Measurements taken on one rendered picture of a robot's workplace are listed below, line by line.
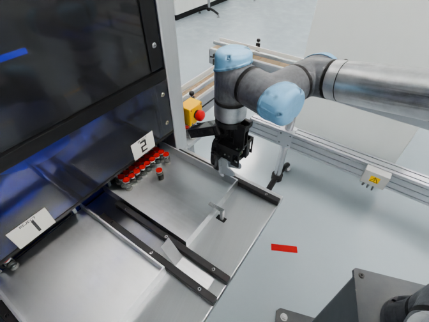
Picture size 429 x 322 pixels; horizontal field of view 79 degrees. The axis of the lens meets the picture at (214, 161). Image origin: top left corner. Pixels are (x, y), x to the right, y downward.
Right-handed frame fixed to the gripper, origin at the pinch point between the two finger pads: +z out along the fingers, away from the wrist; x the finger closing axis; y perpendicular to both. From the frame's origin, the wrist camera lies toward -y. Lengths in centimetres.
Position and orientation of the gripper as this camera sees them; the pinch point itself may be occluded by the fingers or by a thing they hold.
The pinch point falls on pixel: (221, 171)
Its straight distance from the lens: 76.0
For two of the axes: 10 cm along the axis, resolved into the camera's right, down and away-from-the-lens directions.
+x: 5.7, -5.8, 5.8
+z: 0.0, 7.1, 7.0
